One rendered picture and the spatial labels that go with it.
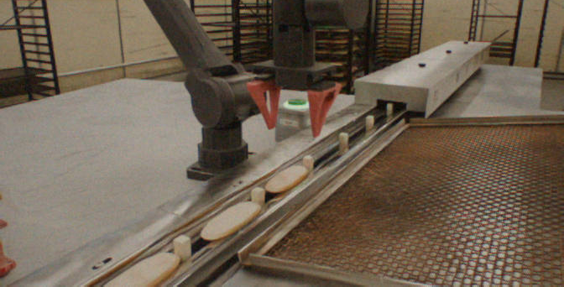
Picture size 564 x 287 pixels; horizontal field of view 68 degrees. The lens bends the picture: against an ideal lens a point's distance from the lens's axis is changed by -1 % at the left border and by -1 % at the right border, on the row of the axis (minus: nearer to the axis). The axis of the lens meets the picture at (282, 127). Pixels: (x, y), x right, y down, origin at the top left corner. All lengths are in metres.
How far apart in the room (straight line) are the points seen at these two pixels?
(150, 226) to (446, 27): 7.30
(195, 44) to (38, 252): 0.38
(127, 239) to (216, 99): 0.26
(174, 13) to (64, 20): 4.78
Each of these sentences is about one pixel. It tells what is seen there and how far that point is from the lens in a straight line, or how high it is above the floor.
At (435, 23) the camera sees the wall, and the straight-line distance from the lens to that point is 7.68.
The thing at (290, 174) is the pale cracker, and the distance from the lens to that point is 0.63.
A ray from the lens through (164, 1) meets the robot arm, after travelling 0.78.
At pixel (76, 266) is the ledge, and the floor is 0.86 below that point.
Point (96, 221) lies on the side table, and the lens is 0.64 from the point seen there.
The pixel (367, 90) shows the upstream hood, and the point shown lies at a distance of 1.04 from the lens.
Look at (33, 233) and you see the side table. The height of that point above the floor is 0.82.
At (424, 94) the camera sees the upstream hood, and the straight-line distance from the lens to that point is 1.01.
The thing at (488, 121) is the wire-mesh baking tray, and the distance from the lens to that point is 0.77.
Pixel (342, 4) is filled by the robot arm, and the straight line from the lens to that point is 0.51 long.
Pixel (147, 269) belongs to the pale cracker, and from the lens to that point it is 0.44.
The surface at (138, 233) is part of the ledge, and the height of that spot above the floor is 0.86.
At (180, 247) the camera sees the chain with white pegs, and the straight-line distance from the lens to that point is 0.46.
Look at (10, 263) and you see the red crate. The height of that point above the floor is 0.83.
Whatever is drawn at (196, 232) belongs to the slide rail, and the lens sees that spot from 0.51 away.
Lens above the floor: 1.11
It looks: 17 degrees down
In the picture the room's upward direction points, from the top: straight up
